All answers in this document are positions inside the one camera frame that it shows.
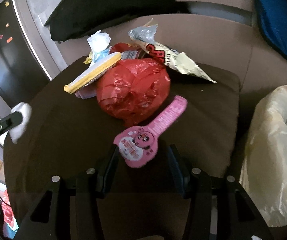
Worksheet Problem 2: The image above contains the pink floral tissue pack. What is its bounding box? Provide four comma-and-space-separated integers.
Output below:
9, 102, 32, 144

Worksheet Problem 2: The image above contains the yellow-rimmed white round lid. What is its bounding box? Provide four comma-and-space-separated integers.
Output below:
64, 52, 122, 94

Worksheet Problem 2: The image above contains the foil noodle snack bag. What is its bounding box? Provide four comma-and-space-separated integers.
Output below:
128, 18, 217, 83

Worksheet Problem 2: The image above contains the trash bin with plastic liner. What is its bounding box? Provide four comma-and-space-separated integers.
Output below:
240, 85, 287, 228

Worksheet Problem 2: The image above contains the black refrigerator with magnets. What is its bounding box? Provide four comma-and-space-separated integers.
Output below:
0, 0, 50, 108

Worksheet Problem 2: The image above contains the red plastic bag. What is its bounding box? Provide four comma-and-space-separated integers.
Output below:
96, 58, 171, 127

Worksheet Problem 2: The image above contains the white blue crumpled wrapper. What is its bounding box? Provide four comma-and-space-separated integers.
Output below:
83, 30, 111, 64

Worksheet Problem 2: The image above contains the red snack packet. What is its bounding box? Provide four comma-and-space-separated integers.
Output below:
109, 43, 147, 60

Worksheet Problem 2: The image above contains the black hanging cloth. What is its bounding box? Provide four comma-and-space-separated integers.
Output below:
48, 0, 188, 42

